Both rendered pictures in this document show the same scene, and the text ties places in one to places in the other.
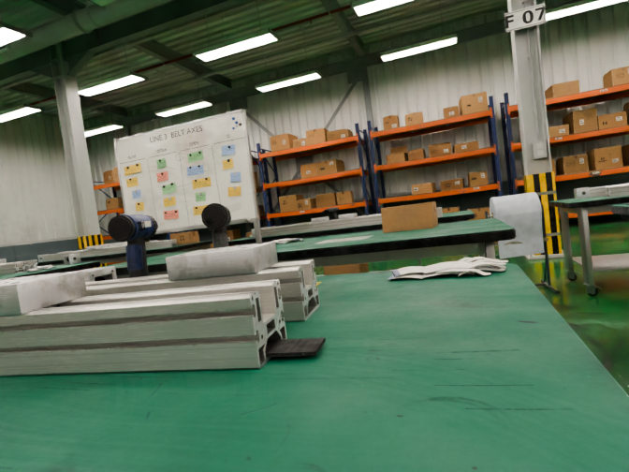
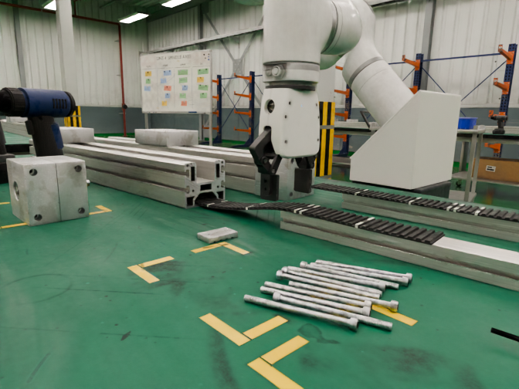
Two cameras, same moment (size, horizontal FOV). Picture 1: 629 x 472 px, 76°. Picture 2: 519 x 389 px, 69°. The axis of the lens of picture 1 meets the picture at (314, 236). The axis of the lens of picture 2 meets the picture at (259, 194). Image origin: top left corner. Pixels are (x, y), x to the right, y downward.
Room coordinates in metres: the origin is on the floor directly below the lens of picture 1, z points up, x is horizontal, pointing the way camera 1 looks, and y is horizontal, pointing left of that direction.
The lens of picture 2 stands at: (1.47, 1.21, 0.95)
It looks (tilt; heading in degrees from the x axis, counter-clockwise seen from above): 12 degrees down; 207
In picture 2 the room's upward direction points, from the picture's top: 1 degrees clockwise
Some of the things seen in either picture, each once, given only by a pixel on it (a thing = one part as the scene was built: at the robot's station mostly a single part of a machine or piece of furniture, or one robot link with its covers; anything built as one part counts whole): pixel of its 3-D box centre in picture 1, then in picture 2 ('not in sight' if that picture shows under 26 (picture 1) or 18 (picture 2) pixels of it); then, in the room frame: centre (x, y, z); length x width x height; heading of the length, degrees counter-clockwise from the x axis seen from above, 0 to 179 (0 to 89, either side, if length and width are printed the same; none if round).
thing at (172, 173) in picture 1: (191, 227); not in sight; (3.92, 1.17, 0.97); 1.50 x 0.50 x 1.95; 70
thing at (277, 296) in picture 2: not in sight; (329, 310); (1.17, 1.13, 0.78); 0.11 x 0.01 x 0.01; 92
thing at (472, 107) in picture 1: (434, 171); not in sight; (9.79, -3.06, 1.59); 2.83 x 0.98 x 3.17; 70
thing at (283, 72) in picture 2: not in sight; (290, 76); (0.93, 0.98, 1.01); 0.09 x 0.08 x 0.03; 165
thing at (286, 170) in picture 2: not in sight; (288, 173); (0.70, 0.89, 0.83); 0.12 x 0.09 x 0.10; 165
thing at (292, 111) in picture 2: not in sight; (289, 119); (0.93, 0.98, 0.95); 0.10 x 0.07 x 0.11; 165
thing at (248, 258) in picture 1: (225, 267); (64, 139); (0.72, 0.16, 0.87); 0.16 x 0.11 x 0.07; 75
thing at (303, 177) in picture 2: not in sight; (306, 171); (0.88, 1.00, 0.86); 0.03 x 0.03 x 0.07; 75
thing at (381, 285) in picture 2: not in sight; (334, 277); (1.10, 1.11, 0.78); 0.11 x 0.01 x 0.01; 90
